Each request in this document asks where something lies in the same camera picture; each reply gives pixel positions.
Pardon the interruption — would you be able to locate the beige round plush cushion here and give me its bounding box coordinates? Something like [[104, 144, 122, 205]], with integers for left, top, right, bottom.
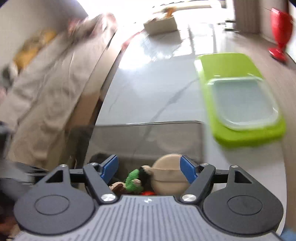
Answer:
[[151, 154, 190, 196]]

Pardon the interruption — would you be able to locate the green knitted doll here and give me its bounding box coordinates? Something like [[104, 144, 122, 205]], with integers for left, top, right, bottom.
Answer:
[[109, 165, 153, 196]]

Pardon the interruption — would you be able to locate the red orange knitted toy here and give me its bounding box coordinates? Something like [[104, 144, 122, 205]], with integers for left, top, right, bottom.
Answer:
[[141, 191, 156, 196]]

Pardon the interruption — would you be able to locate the green lid with clear panel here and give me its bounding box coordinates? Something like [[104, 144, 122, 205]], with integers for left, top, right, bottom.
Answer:
[[194, 53, 286, 148]]

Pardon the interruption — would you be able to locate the smoked transparent storage bin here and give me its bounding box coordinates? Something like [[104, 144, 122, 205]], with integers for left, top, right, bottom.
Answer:
[[84, 121, 204, 181]]

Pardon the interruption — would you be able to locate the beige sofa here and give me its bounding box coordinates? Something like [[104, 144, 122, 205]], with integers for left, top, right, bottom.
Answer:
[[1, 14, 120, 168]]

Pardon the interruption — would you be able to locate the yellow cushion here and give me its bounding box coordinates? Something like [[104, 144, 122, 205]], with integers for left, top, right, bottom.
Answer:
[[13, 29, 57, 72]]

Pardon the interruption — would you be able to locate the red goblet floor ornament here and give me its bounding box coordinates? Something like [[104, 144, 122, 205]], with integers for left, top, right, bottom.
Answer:
[[268, 8, 293, 63]]

